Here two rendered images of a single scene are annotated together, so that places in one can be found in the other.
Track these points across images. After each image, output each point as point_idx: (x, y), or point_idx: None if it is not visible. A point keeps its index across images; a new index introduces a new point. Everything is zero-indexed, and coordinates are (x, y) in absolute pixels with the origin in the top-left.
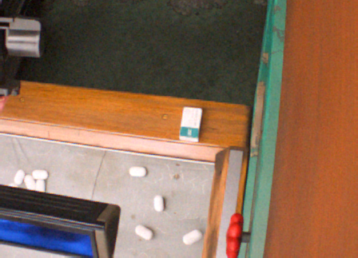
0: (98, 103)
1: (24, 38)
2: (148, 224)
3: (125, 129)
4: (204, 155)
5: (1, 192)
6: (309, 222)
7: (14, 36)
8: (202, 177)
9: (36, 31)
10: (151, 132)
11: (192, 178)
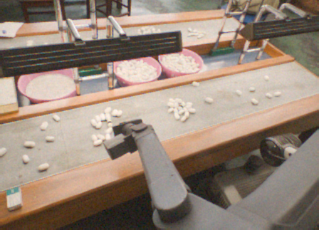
0: (82, 184)
1: (113, 139)
2: (29, 149)
3: (58, 179)
4: (3, 191)
5: (54, 57)
6: None
7: (119, 137)
8: (3, 182)
9: (109, 146)
10: (40, 185)
11: (10, 179)
